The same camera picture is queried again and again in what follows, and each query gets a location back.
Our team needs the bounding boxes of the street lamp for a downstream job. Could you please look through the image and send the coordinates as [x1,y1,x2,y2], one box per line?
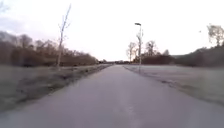
[134,22,143,74]

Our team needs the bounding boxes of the brown hedge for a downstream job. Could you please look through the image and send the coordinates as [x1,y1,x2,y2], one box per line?
[0,31,100,68]

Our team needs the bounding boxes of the dark bushes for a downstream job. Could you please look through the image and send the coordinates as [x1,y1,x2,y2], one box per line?
[133,44,224,68]

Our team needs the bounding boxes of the grass verge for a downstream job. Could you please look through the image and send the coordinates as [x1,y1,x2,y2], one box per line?
[0,63,113,113]

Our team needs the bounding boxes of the thin bare tree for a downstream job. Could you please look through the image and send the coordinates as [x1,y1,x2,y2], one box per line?
[55,3,72,70]

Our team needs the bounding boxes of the group of bare trees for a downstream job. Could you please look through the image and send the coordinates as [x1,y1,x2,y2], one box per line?
[125,39,171,64]

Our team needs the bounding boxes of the grass field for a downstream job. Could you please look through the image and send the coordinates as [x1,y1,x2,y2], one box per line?
[123,63,224,107]

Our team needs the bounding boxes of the grey asphalt path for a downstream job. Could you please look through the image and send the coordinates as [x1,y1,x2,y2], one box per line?
[0,63,224,128]

